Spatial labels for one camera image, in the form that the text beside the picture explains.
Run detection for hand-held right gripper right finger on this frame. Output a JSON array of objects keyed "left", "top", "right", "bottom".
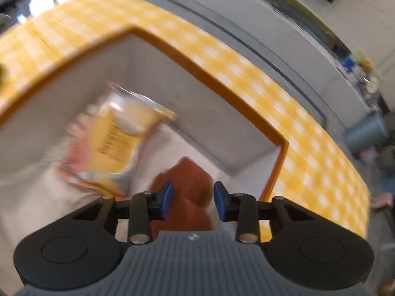
[{"left": 213, "top": 181, "right": 310, "bottom": 245}]

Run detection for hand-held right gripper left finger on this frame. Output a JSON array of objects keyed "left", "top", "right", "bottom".
[{"left": 72, "top": 181, "right": 175, "bottom": 245}]

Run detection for brown plush toy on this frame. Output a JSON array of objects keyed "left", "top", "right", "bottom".
[{"left": 151, "top": 157, "right": 217, "bottom": 232}]

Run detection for yellow snack packet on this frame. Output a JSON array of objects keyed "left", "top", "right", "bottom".
[{"left": 57, "top": 82, "right": 178, "bottom": 196}]

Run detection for white storage box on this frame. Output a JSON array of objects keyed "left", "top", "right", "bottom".
[{"left": 0, "top": 29, "right": 289, "bottom": 244}]

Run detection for yellow checkered tablecloth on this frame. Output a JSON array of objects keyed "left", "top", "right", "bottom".
[{"left": 0, "top": 0, "right": 371, "bottom": 241}]

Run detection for small woven bag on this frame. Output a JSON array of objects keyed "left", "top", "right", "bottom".
[{"left": 361, "top": 149, "right": 380, "bottom": 164}]

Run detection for grey metal trash can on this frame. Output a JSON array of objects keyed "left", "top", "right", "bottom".
[{"left": 344, "top": 112, "right": 388, "bottom": 158}]

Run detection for white marble television console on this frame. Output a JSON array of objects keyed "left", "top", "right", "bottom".
[{"left": 213, "top": 0, "right": 375, "bottom": 130}]

